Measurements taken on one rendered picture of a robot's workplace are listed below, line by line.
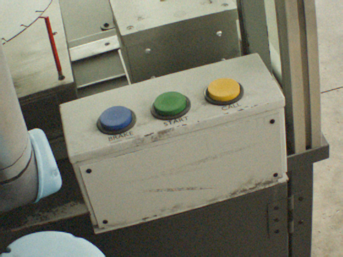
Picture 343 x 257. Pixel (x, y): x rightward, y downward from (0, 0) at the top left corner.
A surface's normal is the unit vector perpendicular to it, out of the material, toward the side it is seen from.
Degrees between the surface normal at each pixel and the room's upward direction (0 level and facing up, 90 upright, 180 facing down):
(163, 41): 90
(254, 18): 90
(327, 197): 0
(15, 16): 0
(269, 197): 90
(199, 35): 90
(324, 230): 0
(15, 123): 104
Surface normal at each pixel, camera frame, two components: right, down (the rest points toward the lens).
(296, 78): 0.24, 0.60
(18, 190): 0.48, 0.73
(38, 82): -0.14, -0.76
